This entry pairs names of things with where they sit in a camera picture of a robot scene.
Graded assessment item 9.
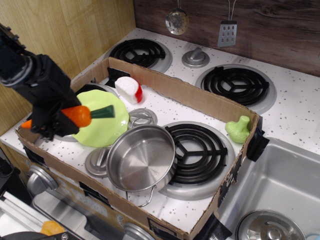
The silver oven knob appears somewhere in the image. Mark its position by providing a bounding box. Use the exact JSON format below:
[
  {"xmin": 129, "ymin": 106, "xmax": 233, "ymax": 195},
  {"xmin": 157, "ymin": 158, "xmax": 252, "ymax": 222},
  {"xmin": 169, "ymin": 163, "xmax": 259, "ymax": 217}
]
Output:
[
  {"xmin": 122, "ymin": 222, "xmax": 155, "ymax": 240},
  {"xmin": 27, "ymin": 165, "xmax": 58, "ymax": 196}
]

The green toy broccoli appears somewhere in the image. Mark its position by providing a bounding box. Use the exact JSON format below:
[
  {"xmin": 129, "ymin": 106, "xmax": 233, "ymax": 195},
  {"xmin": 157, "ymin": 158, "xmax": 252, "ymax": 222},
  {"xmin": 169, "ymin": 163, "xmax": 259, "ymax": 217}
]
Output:
[{"xmin": 225, "ymin": 115, "xmax": 250, "ymax": 144}]

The hanging metal spatula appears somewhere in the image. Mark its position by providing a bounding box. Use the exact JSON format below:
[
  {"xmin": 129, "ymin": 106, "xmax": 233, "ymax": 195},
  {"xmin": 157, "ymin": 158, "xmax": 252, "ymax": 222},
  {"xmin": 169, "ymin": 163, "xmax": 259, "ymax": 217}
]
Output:
[{"xmin": 217, "ymin": 0, "xmax": 238, "ymax": 48}]

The silver knob near pot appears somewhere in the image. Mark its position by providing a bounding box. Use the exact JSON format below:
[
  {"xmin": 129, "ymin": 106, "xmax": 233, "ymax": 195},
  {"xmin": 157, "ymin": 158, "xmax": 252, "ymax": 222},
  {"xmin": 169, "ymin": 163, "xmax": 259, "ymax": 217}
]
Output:
[{"xmin": 85, "ymin": 146, "xmax": 111, "ymax": 179}]

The stove burner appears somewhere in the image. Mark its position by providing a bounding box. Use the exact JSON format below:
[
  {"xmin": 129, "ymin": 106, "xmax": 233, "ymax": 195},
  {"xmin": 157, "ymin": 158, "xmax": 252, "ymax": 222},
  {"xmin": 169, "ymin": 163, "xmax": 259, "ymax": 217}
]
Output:
[
  {"xmin": 195, "ymin": 64, "xmax": 277, "ymax": 115},
  {"xmin": 54, "ymin": 82, "xmax": 119, "ymax": 143},
  {"xmin": 160, "ymin": 121, "xmax": 236, "ymax": 201},
  {"xmin": 104, "ymin": 38, "xmax": 173, "ymax": 73}
]

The silver sink basin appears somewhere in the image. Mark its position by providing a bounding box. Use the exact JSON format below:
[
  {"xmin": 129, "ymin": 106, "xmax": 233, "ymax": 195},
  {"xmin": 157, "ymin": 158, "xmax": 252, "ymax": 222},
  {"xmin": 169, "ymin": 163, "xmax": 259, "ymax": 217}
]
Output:
[{"xmin": 218, "ymin": 138, "xmax": 320, "ymax": 240}]

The hanging metal slotted spoon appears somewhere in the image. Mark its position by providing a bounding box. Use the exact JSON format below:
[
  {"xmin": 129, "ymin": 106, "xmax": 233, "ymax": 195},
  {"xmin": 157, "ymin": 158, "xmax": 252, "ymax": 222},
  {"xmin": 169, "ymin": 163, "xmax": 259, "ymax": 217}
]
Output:
[{"xmin": 165, "ymin": 0, "xmax": 189, "ymax": 36}]

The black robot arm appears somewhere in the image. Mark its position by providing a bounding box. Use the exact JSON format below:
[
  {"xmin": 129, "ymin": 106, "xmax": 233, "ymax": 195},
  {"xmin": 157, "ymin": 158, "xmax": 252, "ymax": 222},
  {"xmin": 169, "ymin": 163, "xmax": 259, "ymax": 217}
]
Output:
[{"xmin": 0, "ymin": 25, "xmax": 80, "ymax": 140}]

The back left stove burner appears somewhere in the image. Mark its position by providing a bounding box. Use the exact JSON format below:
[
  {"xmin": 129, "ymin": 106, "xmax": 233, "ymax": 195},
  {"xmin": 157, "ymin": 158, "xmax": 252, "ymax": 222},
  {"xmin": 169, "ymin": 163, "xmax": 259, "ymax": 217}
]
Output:
[{"xmin": 104, "ymin": 38, "xmax": 173, "ymax": 73}]

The silver knob behind pot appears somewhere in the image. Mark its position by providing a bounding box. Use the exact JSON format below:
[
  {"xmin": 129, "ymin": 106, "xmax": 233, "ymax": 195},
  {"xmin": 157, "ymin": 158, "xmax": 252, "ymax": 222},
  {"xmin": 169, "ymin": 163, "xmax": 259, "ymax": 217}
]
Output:
[{"xmin": 128, "ymin": 108, "xmax": 158, "ymax": 129}]

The white and red toy cheese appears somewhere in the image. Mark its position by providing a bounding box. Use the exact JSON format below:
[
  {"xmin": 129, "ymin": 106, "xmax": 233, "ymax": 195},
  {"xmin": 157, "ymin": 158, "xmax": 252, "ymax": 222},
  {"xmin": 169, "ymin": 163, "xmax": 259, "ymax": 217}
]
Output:
[{"xmin": 114, "ymin": 76, "xmax": 143, "ymax": 105}]

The front left stove burner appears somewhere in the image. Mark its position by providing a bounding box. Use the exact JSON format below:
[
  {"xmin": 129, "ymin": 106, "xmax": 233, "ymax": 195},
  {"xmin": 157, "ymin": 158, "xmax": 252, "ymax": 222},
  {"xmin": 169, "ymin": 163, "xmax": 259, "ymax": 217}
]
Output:
[{"xmin": 54, "ymin": 82, "xmax": 119, "ymax": 143}]

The orange toy carrot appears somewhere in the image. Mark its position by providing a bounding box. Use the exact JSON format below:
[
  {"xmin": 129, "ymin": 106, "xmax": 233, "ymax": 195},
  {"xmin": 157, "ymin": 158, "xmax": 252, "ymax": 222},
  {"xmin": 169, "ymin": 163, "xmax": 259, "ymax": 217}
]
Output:
[{"xmin": 20, "ymin": 104, "xmax": 115, "ymax": 130}]

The orange object bottom left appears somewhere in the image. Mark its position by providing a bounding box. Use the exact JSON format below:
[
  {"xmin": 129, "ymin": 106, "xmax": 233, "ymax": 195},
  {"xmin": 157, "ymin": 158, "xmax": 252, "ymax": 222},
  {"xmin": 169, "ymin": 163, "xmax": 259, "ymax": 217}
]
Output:
[{"xmin": 40, "ymin": 220, "xmax": 66, "ymax": 236}]

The light green plastic plate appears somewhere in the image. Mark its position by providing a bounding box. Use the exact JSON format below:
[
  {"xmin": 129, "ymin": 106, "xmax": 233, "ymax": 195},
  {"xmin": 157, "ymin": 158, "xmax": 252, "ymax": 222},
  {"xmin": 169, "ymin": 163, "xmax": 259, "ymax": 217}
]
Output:
[{"xmin": 72, "ymin": 89, "xmax": 129, "ymax": 148}]

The back right stove burner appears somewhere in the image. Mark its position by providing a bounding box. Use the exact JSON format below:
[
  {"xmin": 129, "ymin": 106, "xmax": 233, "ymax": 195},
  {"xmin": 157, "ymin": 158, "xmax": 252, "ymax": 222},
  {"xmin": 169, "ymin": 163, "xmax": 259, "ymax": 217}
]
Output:
[{"xmin": 195, "ymin": 64, "xmax": 277, "ymax": 115}]

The silver back stove knob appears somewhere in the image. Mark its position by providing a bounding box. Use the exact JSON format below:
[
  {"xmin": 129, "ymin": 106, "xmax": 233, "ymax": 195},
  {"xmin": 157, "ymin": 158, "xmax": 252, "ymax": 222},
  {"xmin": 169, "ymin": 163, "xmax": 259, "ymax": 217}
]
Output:
[{"xmin": 181, "ymin": 47, "xmax": 210, "ymax": 69}]

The steel pot lid in sink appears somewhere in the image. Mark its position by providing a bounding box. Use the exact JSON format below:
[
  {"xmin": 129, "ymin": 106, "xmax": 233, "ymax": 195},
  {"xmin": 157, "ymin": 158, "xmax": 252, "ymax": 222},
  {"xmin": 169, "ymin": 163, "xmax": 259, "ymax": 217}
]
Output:
[{"xmin": 235, "ymin": 210, "xmax": 306, "ymax": 240}]

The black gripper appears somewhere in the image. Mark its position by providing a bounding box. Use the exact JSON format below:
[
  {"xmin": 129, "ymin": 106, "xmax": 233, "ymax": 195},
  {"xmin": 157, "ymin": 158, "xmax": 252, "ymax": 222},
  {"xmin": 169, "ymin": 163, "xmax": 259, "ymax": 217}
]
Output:
[{"xmin": 17, "ymin": 54, "xmax": 80, "ymax": 140}]

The silver front centre oven knob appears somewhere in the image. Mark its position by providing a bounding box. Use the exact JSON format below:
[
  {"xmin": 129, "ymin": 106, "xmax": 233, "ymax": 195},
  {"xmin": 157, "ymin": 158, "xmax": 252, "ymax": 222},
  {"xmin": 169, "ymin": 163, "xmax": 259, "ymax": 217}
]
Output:
[{"xmin": 122, "ymin": 222, "xmax": 155, "ymax": 240}]

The silver front left oven knob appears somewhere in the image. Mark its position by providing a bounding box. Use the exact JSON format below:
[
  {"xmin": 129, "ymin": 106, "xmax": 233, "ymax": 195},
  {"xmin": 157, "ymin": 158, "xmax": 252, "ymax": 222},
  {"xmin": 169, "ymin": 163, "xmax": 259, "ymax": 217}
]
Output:
[{"xmin": 27, "ymin": 165, "xmax": 58, "ymax": 196}]

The brown cardboard fence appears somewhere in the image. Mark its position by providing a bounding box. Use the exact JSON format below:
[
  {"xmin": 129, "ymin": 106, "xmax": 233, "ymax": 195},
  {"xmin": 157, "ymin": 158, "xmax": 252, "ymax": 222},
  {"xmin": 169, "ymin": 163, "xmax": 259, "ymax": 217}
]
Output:
[{"xmin": 16, "ymin": 57, "xmax": 260, "ymax": 240}]

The front right stove burner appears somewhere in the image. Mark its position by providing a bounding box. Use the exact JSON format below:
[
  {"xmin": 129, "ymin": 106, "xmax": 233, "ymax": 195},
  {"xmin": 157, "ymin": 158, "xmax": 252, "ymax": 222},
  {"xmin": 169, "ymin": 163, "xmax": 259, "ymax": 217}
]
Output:
[{"xmin": 160, "ymin": 121, "xmax": 236, "ymax": 201}]

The stainless steel pot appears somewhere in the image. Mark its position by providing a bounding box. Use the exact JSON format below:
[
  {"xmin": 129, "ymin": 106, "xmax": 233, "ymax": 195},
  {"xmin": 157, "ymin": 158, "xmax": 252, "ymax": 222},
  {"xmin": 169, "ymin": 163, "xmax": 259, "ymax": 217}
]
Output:
[{"xmin": 106, "ymin": 124, "xmax": 178, "ymax": 197}]

